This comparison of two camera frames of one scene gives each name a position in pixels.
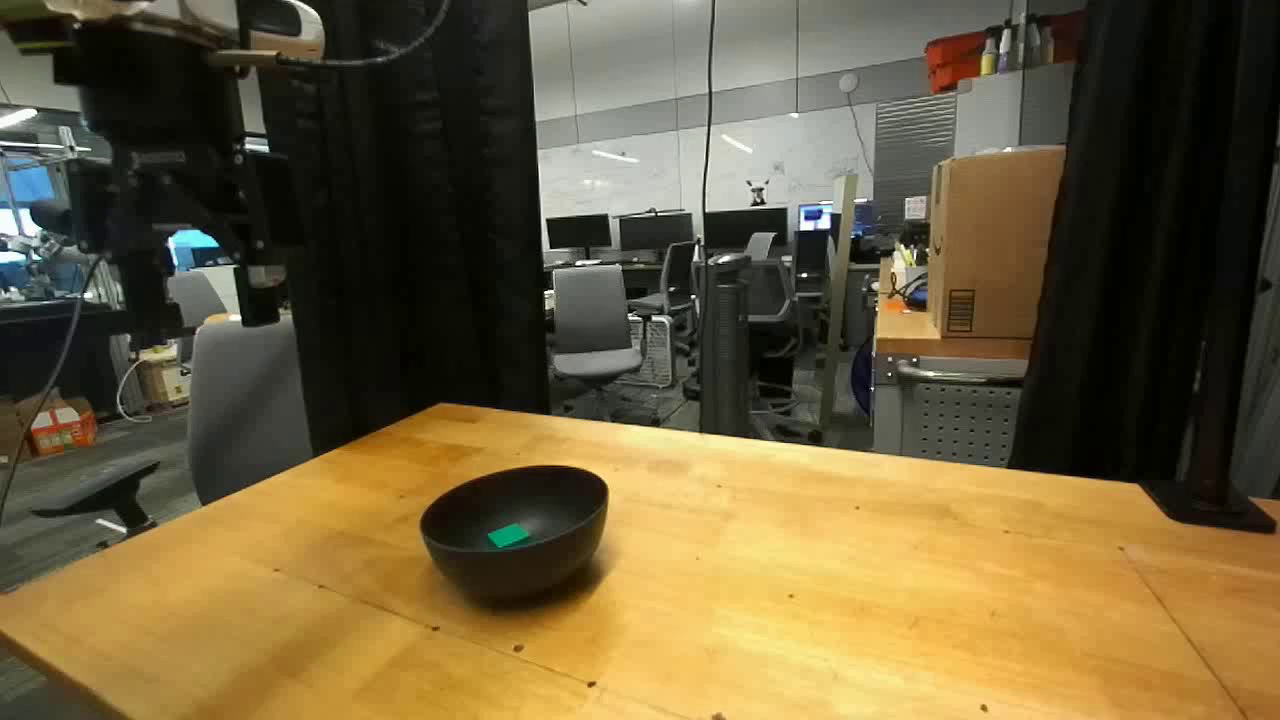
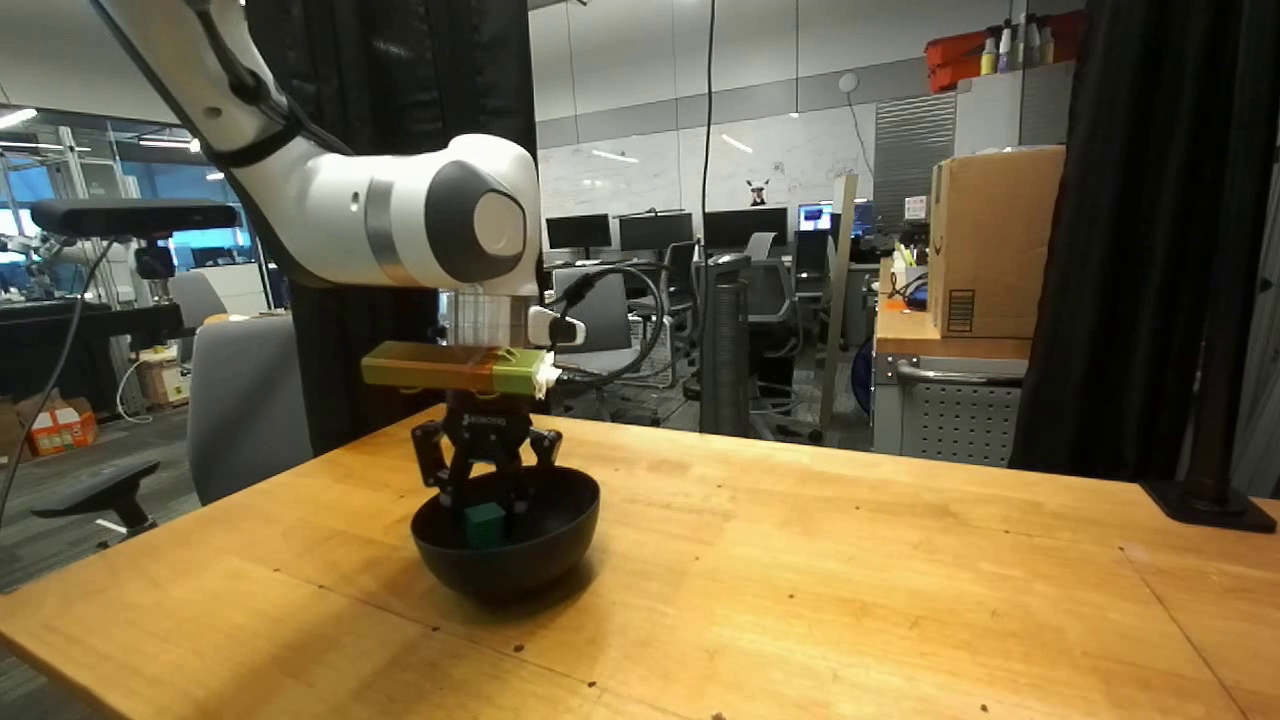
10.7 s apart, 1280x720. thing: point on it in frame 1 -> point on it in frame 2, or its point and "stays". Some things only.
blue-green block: [509, 532] -> [484, 527]
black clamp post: [1243, 128] stays
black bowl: [565, 513] stays
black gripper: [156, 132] -> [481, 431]
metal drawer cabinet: [944, 407] stays
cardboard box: [991, 221] stays
